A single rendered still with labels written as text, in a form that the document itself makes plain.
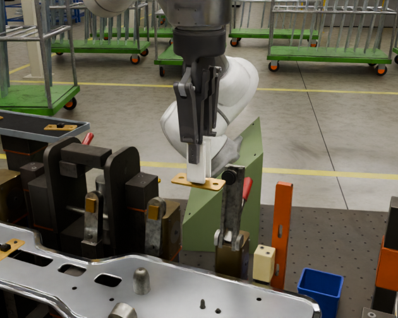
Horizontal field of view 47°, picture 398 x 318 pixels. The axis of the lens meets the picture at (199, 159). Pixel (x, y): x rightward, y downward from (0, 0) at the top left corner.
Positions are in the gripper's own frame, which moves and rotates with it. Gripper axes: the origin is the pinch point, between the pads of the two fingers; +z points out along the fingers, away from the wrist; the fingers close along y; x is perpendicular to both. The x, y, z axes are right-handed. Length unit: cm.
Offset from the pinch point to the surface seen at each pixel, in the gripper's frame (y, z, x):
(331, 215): -98, 59, 14
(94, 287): 3.0, 29.2, -20.6
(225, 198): -14.3, 14.0, -0.3
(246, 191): -22.8, 16.1, 1.4
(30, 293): 9.0, 29.6, -31.2
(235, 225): -13.5, 19.1, 2.4
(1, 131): -27, 14, -70
